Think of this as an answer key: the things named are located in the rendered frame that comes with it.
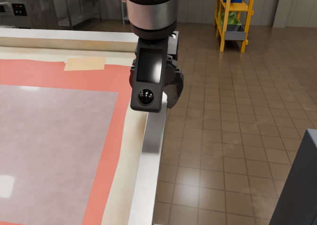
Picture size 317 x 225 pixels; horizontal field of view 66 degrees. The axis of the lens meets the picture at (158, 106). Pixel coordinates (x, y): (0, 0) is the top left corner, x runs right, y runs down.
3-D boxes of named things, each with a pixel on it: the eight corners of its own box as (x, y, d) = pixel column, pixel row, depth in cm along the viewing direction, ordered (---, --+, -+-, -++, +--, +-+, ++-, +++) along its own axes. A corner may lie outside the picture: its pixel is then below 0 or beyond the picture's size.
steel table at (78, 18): (103, 20, 727) (99, -16, 677) (73, 37, 573) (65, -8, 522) (81, 19, 738) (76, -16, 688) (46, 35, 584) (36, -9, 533)
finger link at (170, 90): (184, 90, 55) (178, 60, 47) (182, 112, 51) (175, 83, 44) (171, 90, 55) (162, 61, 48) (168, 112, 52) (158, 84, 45)
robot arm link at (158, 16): (177, 6, 30) (113, 4, 31) (176, 36, 34) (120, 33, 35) (181, -25, 35) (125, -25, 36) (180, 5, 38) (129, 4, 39)
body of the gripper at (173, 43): (179, 55, 49) (181, -1, 39) (176, 88, 44) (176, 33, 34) (142, 54, 50) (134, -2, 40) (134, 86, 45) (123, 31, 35)
